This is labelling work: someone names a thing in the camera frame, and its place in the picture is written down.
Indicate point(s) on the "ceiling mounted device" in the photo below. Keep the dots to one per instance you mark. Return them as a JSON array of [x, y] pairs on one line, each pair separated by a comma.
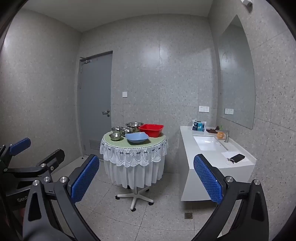
[[248, 2]]

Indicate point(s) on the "door vent grille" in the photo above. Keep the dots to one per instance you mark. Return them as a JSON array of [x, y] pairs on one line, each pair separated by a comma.
[[94, 145]]

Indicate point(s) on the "blue tissue pack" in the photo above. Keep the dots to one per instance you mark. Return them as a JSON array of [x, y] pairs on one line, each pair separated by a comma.
[[198, 126]]

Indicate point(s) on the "white light switch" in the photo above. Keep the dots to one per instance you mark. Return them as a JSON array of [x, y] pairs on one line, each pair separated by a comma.
[[124, 94]]

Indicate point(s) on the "steel faucet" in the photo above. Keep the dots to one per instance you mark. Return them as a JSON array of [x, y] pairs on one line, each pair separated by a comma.
[[227, 135]]

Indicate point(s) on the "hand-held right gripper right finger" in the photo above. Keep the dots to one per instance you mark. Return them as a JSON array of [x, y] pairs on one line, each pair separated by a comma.
[[208, 179]]

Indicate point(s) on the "medium steel bowl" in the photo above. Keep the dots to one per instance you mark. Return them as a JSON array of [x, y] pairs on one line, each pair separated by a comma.
[[128, 131]]

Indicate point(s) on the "grey star table base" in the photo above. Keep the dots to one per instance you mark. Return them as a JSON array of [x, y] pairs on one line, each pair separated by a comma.
[[135, 199]]

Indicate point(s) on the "white paper sheet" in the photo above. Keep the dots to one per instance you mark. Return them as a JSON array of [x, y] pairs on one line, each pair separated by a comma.
[[227, 154]]

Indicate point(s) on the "door closer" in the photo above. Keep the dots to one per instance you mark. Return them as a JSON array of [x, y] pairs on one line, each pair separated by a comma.
[[85, 59]]

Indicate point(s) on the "grey round plate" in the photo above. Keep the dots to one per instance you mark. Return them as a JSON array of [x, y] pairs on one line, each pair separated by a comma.
[[134, 125]]

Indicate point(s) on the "white sink basin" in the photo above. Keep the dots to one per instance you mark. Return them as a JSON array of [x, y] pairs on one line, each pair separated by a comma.
[[208, 142]]

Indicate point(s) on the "brown cloth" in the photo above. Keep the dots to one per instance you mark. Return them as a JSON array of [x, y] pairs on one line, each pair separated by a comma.
[[212, 130]]

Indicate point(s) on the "white sink counter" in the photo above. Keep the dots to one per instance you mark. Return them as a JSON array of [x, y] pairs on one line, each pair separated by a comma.
[[198, 176]]

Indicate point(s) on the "small steel bowl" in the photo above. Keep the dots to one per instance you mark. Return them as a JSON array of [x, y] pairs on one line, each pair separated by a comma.
[[117, 129], [115, 136]]

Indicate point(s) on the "round table with lace cloth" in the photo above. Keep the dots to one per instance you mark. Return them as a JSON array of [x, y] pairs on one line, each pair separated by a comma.
[[134, 169]]

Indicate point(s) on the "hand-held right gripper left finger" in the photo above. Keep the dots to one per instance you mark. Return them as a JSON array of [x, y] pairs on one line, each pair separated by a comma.
[[84, 179]]

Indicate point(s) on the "black phone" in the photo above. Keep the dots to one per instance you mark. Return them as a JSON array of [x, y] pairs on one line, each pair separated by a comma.
[[238, 157]]

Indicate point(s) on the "grey door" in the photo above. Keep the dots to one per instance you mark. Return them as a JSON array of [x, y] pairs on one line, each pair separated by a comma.
[[94, 92]]

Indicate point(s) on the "floor drain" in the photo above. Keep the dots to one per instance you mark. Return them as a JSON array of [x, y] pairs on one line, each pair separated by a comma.
[[188, 215]]

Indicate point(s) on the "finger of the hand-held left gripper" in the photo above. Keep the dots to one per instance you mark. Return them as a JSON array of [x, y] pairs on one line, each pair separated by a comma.
[[20, 144], [55, 157]]

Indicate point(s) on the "wall mirror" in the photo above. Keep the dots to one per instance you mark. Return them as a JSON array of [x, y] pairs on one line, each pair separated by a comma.
[[235, 81]]

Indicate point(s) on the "red plastic basin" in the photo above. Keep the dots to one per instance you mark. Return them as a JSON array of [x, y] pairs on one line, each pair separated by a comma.
[[151, 130]]

